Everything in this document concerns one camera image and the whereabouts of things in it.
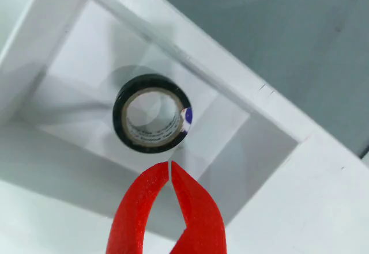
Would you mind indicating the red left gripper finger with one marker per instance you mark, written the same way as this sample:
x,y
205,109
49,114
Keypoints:
x,y
129,219

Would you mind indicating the black electrical tape roll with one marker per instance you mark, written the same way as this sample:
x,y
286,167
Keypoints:
x,y
121,127

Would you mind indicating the white rectangular cardboard bin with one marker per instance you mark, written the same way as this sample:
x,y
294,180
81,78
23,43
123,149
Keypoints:
x,y
245,72

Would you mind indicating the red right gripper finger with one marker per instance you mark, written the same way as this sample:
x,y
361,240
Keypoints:
x,y
204,222

